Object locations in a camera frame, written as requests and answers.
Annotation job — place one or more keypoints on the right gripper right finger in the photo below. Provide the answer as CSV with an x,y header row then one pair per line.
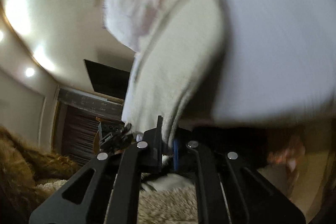
x,y
229,188

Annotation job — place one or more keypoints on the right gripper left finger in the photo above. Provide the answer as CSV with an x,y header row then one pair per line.
x,y
106,189

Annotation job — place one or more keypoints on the beige shaggy rug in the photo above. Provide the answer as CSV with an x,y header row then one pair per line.
x,y
167,199

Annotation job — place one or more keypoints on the brown fluffy blanket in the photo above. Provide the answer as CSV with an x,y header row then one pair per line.
x,y
30,175

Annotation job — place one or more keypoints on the dark window opening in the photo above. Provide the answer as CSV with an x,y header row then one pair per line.
x,y
107,80

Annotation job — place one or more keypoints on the lavender bed sheet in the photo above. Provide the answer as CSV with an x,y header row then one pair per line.
x,y
279,63

